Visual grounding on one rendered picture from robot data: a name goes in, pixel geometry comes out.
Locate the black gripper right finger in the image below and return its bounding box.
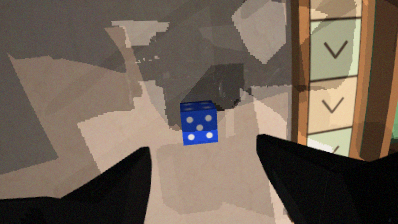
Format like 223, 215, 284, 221
256, 134, 398, 224

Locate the blue die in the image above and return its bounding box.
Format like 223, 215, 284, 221
180, 100, 218, 146

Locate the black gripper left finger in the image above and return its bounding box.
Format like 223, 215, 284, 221
0, 147, 152, 224

